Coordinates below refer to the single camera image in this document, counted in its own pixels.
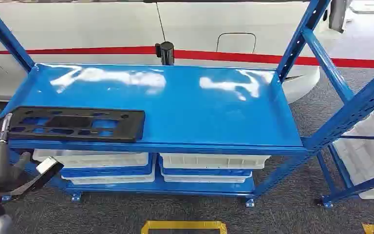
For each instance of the black plastic panel with cut-outs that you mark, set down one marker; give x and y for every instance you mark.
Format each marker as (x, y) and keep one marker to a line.
(77, 134)

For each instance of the white plastic crate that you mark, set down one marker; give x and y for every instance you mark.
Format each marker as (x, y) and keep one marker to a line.
(109, 159)
(116, 179)
(212, 161)
(367, 155)

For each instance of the white car body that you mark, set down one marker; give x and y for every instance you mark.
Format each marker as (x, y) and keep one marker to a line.
(93, 29)

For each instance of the blue steel shelf rack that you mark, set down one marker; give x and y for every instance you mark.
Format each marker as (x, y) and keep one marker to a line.
(361, 187)
(190, 109)

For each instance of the red barrier belt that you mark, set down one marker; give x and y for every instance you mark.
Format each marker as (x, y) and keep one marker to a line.
(238, 57)

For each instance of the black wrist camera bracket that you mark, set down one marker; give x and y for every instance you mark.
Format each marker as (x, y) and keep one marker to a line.
(32, 185)

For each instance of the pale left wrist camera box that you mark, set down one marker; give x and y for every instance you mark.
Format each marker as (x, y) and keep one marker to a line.
(46, 164)

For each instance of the black barrier post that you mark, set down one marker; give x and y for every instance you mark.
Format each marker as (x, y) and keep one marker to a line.
(166, 53)

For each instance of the grey post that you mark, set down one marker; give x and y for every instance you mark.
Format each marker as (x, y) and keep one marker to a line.
(338, 14)

